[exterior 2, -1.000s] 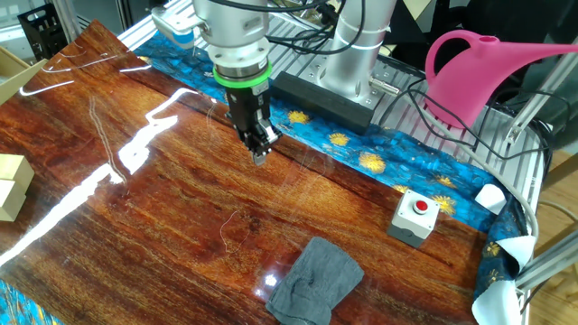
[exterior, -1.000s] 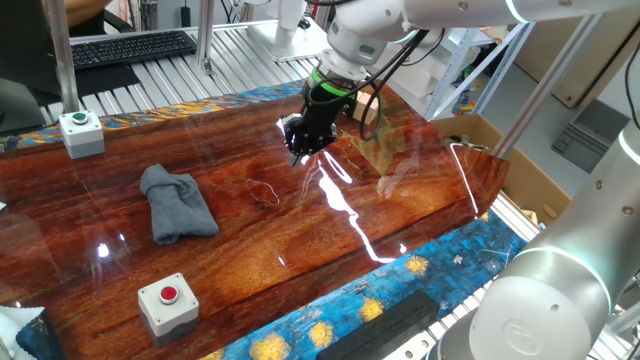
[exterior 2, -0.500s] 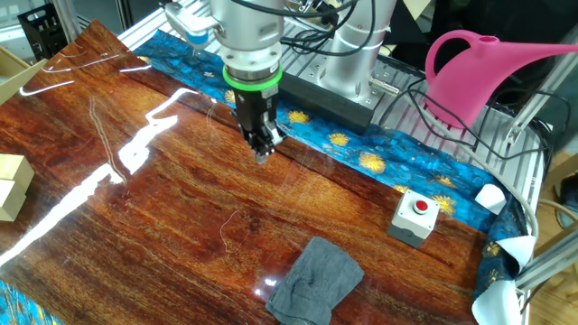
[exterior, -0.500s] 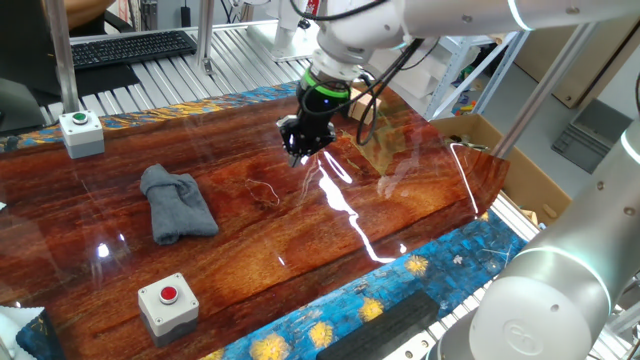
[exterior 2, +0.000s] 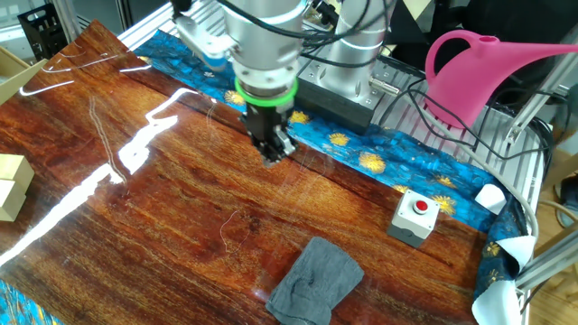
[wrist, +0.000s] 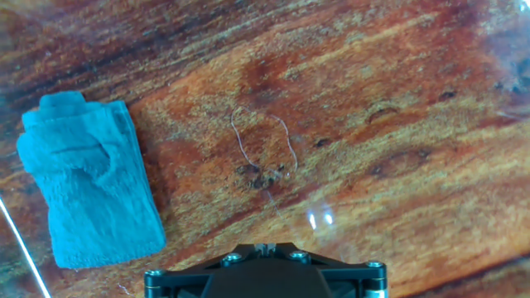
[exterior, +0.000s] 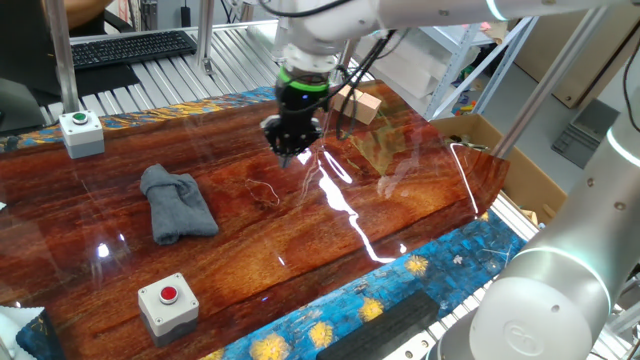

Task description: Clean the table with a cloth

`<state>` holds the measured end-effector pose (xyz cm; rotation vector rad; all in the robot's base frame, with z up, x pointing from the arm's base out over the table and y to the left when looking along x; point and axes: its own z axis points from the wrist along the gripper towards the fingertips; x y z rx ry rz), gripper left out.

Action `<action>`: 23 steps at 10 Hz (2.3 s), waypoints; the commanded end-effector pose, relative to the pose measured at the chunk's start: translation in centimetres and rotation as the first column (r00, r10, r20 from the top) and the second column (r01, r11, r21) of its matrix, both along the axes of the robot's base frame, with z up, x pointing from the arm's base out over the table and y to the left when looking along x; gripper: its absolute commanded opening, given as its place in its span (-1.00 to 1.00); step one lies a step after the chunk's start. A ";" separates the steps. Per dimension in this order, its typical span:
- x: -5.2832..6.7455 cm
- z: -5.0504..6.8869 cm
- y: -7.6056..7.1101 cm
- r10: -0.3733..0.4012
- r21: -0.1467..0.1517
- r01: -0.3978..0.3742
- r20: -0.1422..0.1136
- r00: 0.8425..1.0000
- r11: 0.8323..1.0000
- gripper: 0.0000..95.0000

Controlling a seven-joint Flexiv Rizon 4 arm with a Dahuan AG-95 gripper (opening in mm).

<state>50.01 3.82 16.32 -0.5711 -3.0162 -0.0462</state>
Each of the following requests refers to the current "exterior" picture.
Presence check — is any black foam block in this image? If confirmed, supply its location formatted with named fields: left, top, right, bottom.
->
left=315, top=290, right=441, bottom=360

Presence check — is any open cardboard box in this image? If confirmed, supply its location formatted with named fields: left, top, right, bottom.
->
left=429, top=113, right=571, bottom=226

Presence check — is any white plastic container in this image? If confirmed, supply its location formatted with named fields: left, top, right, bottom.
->
left=349, top=37, right=454, bottom=101

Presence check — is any aluminium frame post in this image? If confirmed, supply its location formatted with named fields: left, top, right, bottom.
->
left=196, top=0, right=217, bottom=75
left=492, top=19, right=601, bottom=159
left=44, top=0, right=81, bottom=114

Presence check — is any green push button box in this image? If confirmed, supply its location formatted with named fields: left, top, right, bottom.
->
left=58, top=110, right=106, bottom=160

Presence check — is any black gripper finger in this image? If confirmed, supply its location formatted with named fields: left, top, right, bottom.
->
left=260, top=114, right=302, bottom=169
left=298, top=128, right=324, bottom=154

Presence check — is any grey terry cloth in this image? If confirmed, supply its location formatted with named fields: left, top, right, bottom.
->
left=139, top=163, right=220, bottom=246

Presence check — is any light brown board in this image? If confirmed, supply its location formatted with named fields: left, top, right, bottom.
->
left=514, top=4, right=640, bottom=109

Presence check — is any glossy wood print mat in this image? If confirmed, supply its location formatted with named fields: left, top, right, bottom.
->
left=0, top=79, right=511, bottom=360

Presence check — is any black desk mat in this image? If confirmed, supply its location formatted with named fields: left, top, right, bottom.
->
left=29, top=62, right=142, bottom=107

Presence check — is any dark computer monitor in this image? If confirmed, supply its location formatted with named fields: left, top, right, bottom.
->
left=0, top=0, right=66, bottom=135

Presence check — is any grey plastic tray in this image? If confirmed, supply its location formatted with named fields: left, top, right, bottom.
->
left=551, top=98, right=621, bottom=170

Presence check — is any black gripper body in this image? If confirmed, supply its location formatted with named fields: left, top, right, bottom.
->
left=275, top=84, right=331, bottom=133

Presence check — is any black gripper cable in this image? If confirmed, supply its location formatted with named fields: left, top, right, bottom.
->
left=257, top=0, right=401, bottom=141

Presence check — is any black computer keyboard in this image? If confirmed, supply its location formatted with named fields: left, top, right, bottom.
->
left=69, top=30, right=198, bottom=70

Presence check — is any red push button box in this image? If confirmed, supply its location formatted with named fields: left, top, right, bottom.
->
left=137, top=272, right=200, bottom=349

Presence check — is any white metal shelf rack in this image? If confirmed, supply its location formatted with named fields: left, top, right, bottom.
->
left=414, top=22, right=532, bottom=121

